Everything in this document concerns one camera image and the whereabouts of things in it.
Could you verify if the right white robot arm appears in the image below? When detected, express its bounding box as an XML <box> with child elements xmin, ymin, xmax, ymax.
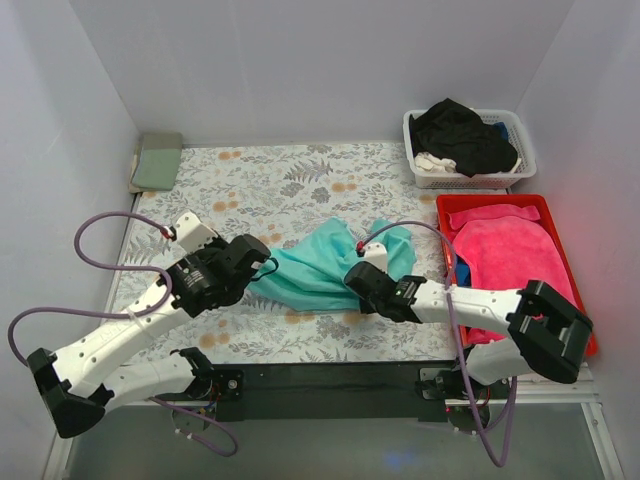
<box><xmin>344</xmin><ymin>261</ymin><xmax>593</xmax><ymax>398</ymax></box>

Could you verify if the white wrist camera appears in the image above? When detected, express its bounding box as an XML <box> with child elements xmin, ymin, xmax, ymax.
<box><xmin>168</xmin><ymin>210</ymin><xmax>219</xmax><ymax>254</ymax></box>
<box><xmin>361</xmin><ymin>242</ymin><xmax>388</xmax><ymax>273</ymax></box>

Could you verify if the white plastic basket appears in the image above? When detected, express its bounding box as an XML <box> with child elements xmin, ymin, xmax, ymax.
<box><xmin>403</xmin><ymin>99</ymin><xmax>537</xmax><ymax>189</ymax></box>

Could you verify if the white garment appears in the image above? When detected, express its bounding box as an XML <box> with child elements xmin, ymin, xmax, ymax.
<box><xmin>414</xmin><ymin>152</ymin><xmax>457</xmax><ymax>174</ymax></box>

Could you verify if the aluminium rail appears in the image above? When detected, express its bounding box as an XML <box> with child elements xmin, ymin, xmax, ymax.
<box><xmin>106</xmin><ymin>363</ymin><xmax>600</xmax><ymax>412</ymax></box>

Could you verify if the black garment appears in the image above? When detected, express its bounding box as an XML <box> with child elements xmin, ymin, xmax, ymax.
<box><xmin>408</xmin><ymin>98</ymin><xmax>519</xmax><ymax>178</ymax></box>

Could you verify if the floral table mat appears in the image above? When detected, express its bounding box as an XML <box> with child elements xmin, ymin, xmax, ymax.
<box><xmin>98</xmin><ymin>142</ymin><xmax>466</xmax><ymax>366</ymax></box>

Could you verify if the blue garment in tray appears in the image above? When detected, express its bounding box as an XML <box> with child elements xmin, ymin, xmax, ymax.
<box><xmin>455</xmin><ymin>255</ymin><xmax>472</xmax><ymax>288</ymax></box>

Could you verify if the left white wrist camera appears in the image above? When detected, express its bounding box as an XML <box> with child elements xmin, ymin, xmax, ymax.
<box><xmin>168</xmin><ymin>210</ymin><xmax>219</xmax><ymax>254</ymax></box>

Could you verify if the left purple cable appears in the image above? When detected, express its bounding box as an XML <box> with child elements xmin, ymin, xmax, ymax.
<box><xmin>7</xmin><ymin>212</ymin><xmax>239</xmax><ymax>457</ymax></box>

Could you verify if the folded green cloth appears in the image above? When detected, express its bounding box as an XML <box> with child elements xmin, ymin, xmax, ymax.
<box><xmin>128</xmin><ymin>132</ymin><xmax>183</xmax><ymax>194</ymax></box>

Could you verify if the blue garment in basket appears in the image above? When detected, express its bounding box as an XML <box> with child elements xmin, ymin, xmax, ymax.
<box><xmin>492</xmin><ymin>122</ymin><xmax>509</xmax><ymax>142</ymax></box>

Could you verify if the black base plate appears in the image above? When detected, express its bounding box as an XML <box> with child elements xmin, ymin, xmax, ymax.
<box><xmin>154</xmin><ymin>360</ymin><xmax>511</xmax><ymax>424</ymax></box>

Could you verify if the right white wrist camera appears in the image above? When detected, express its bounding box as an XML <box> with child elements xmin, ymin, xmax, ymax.
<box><xmin>361</xmin><ymin>242</ymin><xmax>388</xmax><ymax>273</ymax></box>

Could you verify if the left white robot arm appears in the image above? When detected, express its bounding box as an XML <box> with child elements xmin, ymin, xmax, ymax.
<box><xmin>27</xmin><ymin>234</ymin><xmax>271</xmax><ymax>438</ymax></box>

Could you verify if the teal t shirt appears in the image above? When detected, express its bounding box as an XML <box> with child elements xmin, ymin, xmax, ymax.
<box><xmin>248</xmin><ymin>216</ymin><xmax>418</xmax><ymax>314</ymax></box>

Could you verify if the pink towel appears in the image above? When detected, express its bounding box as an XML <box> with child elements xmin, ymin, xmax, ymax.
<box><xmin>446</xmin><ymin>202</ymin><xmax>584</xmax><ymax>346</ymax></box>

